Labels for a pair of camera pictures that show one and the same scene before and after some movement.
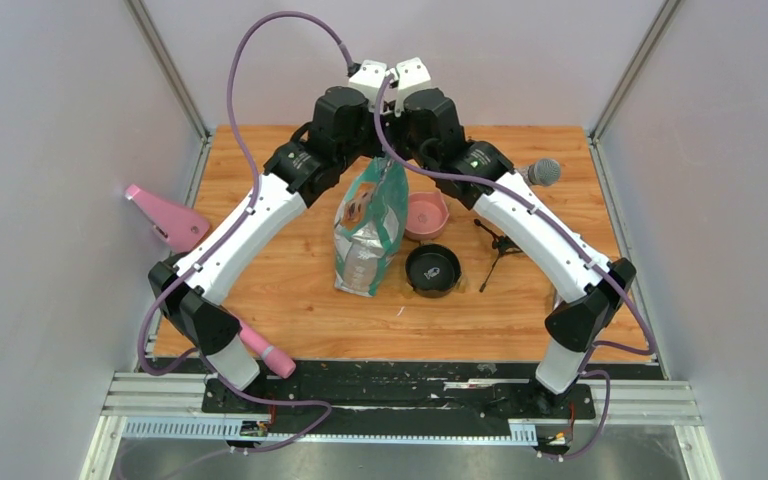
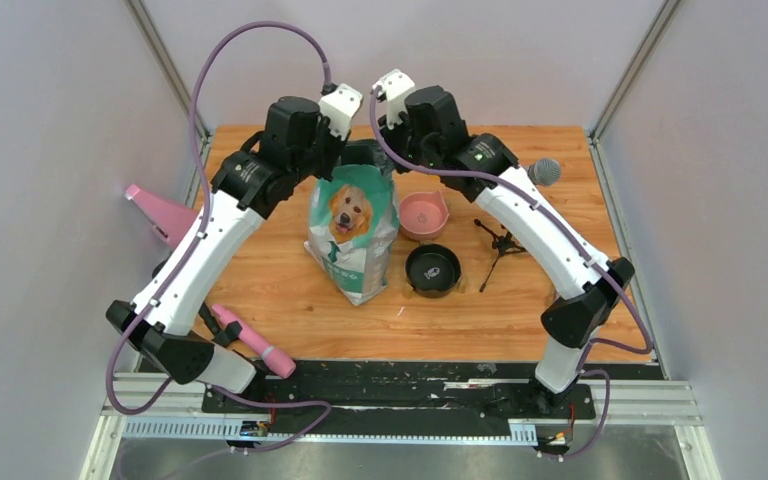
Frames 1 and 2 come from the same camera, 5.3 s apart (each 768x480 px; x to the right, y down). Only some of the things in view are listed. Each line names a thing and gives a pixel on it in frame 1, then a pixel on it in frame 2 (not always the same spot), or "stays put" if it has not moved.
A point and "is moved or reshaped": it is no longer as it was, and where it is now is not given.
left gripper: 377,149 to 333,144
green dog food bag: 369,222 is moved or reshaped
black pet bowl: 432,270 stays put
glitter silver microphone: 544,172 stays put
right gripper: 395,125 stays put
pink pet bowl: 427,215 stays put
